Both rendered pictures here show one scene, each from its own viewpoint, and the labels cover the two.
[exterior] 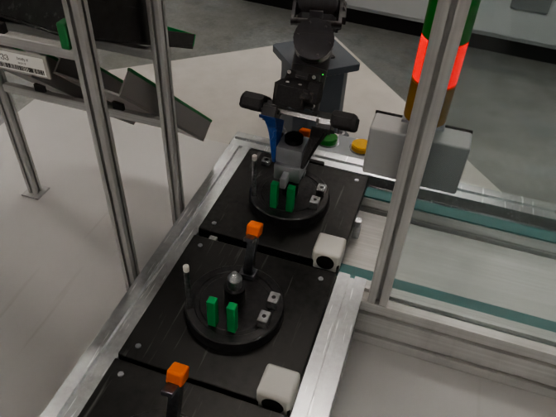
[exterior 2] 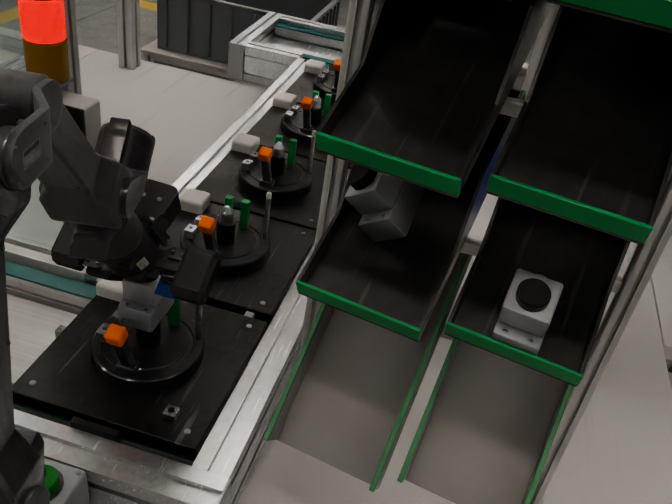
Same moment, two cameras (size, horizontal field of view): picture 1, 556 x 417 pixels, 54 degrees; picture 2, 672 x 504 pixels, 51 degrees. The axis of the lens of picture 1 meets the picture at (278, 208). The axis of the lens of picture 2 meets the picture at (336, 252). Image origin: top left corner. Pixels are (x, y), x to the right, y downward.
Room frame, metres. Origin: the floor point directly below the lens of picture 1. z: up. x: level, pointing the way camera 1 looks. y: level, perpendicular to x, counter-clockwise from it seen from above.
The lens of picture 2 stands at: (1.41, 0.12, 1.63)
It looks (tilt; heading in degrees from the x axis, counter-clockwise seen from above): 35 degrees down; 173
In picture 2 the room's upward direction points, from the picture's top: 9 degrees clockwise
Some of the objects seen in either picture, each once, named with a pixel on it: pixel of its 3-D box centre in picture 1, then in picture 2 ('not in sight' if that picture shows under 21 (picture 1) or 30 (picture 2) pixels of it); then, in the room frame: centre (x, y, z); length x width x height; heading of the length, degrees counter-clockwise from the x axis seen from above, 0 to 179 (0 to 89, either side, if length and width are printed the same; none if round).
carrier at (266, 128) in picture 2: not in sight; (315, 112); (0.01, 0.19, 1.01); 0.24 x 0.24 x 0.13; 74
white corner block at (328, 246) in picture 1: (328, 252); (118, 289); (0.61, -0.08, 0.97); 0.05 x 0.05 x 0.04; 74
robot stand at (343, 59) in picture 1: (312, 93); not in sight; (1.12, -0.06, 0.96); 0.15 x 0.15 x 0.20; 25
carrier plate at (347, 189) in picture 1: (289, 204); (148, 357); (0.73, -0.02, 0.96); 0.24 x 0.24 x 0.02; 74
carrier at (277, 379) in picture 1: (234, 291); (226, 227); (0.48, 0.05, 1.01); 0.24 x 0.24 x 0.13; 74
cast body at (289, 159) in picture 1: (290, 156); (150, 286); (0.72, -0.02, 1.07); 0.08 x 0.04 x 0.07; 164
